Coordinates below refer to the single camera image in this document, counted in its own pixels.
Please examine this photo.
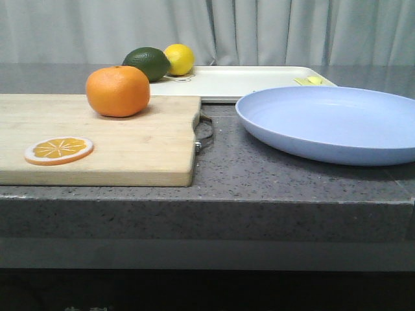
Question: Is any whole orange fruit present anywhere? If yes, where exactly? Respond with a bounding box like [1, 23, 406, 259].
[86, 65, 150, 117]

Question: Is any light blue plate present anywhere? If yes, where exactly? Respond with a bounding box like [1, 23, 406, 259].
[235, 86, 414, 166]

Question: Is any cream rectangular tray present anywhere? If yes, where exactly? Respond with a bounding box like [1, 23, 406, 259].
[150, 66, 334, 104]

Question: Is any wooden cutting board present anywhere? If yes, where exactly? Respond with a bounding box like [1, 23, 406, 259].
[1, 94, 201, 187]

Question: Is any yellow lemon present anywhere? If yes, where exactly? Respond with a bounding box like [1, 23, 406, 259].
[164, 43, 195, 76]

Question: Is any green lime fruit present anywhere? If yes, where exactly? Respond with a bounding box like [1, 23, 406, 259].
[123, 47, 171, 82]

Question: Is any yellow plastic knife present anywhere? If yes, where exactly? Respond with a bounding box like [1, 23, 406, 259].
[294, 78, 313, 86]

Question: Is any yellow plastic fork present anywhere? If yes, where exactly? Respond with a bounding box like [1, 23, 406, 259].
[307, 76, 324, 85]

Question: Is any grey curtain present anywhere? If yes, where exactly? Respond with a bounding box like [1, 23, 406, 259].
[1, 1, 414, 65]

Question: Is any orange slice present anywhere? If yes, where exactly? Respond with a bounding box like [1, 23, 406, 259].
[24, 136, 94, 166]

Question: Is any metal cutting board handle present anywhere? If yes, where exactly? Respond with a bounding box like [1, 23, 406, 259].
[195, 110, 214, 154]

